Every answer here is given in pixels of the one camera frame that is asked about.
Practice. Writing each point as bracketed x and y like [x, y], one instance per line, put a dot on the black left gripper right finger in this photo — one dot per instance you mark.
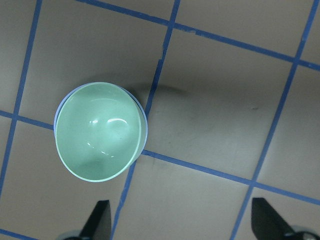
[267, 224]

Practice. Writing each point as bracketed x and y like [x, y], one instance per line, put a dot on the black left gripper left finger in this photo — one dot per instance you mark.
[99, 223]

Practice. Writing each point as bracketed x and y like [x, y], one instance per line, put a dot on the green ceramic bowl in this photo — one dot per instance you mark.
[98, 131]

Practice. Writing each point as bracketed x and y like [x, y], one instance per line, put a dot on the blue ceramic bowl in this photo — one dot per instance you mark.
[144, 120]

